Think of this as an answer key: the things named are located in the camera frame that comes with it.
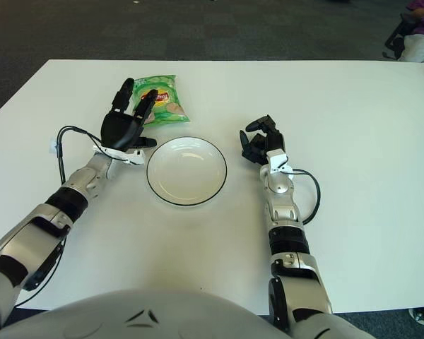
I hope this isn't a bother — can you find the patterned sneaker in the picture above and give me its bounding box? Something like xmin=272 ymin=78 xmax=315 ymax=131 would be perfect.
xmin=408 ymin=307 xmax=424 ymax=326

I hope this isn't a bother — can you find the seated person in purple shirt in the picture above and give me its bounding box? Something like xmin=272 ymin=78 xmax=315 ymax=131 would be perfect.
xmin=399 ymin=0 xmax=424 ymax=64

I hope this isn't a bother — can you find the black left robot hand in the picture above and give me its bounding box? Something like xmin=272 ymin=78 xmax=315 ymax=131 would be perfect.
xmin=100 ymin=78 xmax=158 ymax=151

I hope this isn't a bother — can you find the green potato chips bag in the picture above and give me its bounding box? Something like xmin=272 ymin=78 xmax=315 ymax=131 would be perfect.
xmin=129 ymin=73 xmax=192 ymax=128

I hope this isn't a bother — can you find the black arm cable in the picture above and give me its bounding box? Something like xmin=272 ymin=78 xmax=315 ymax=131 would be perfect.
xmin=291 ymin=168 xmax=321 ymax=225
xmin=16 ymin=125 xmax=107 ymax=308

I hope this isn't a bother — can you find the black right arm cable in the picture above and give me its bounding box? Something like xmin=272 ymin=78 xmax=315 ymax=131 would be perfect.
xmin=291 ymin=168 xmax=321 ymax=225

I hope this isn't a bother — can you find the black office chair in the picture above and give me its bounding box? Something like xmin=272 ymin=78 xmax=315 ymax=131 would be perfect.
xmin=381 ymin=13 xmax=420 ymax=59

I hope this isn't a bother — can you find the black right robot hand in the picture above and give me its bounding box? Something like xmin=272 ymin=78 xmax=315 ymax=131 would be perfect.
xmin=239 ymin=114 xmax=286 ymax=165

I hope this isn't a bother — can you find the white plate with black rim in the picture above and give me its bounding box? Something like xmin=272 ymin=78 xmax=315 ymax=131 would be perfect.
xmin=146 ymin=136 xmax=229 ymax=208

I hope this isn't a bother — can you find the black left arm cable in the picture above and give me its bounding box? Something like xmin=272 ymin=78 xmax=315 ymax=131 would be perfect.
xmin=16 ymin=125 xmax=107 ymax=308

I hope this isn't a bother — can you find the silver robot torso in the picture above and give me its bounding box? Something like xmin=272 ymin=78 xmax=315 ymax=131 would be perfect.
xmin=0 ymin=287 xmax=287 ymax=339

